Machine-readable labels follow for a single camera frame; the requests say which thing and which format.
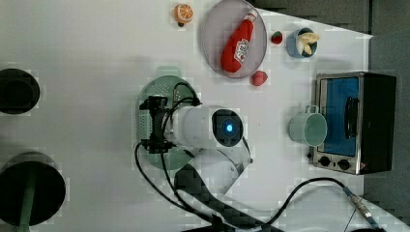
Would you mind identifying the peeled banana toy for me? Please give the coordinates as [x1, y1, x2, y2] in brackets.
[296, 32, 320, 55]

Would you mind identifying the orange slice toy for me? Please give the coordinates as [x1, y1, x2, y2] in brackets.
[174, 4, 193, 24]

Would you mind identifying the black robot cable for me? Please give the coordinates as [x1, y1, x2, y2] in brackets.
[133, 81, 388, 232]

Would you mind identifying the mint green plastic strainer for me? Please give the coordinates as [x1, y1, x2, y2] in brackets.
[136, 66, 200, 170]

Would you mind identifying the lower black round base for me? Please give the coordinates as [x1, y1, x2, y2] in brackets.
[1, 152, 67, 232]

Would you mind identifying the upper black round base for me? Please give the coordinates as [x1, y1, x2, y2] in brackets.
[0, 69, 41, 115]

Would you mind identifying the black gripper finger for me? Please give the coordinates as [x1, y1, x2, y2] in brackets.
[139, 96, 168, 110]
[141, 139, 174, 154]

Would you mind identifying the black silver toaster oven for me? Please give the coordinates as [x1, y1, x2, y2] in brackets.
[312, 72, 396, 175]

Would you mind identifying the red plush ketchup bottle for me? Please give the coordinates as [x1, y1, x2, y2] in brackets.
[220, 10, 257, 73]

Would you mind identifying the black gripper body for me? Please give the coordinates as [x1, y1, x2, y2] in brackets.
[150, 107, 168, 143]

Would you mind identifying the large red strawberry toy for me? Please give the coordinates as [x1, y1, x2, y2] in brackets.
[251, 71, 268, 86]

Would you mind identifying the black round base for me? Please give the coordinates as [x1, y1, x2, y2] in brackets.
[0, 69, 41, 115]
[1, 152, 67, 232]

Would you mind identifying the grey round plate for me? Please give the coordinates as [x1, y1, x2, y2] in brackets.
[201, 0, 268, 78]

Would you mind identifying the blue bowl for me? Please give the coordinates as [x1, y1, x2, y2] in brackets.
[286, 28, 317, 58]

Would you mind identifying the small red strawberry toy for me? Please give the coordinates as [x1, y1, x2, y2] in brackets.
[271, 31, 283, 44]

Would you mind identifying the mint green plastic cup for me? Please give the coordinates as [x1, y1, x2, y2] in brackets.
[288, 105, 328, 147]

